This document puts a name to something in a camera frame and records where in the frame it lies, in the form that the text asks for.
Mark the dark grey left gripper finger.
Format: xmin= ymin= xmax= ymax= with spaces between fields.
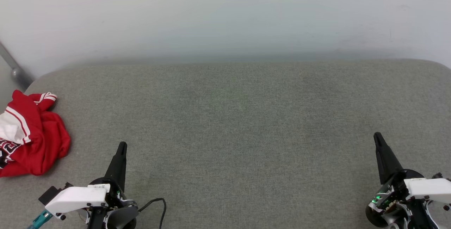
xmin=105 ymin=142 xmax=128 ymax=192

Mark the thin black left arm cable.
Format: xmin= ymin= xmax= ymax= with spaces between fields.
xmin=138 ymin=197 xmax=167 ymax=229

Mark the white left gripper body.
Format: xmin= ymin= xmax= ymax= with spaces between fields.
xmin=45 ymin=177 xmax=138 ymax=220

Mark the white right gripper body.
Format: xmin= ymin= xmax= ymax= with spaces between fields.
xmin=366 ymin=169 xmax=451 ymax=228

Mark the teal left camera connector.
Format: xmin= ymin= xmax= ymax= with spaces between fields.
xmin=27 ymin=210 xmax=54 ymax=229

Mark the grey metal pole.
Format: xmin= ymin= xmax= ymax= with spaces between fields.
xmin=0 ymin=42 xmax=35 ymax=90

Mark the red and white t-shirt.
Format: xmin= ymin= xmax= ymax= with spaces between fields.
xmin=0 ymin=90 xmax=71 ymax=178

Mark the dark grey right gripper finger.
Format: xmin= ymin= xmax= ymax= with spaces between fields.
xmin=373 ymin=132 xmax=404 ymax=186

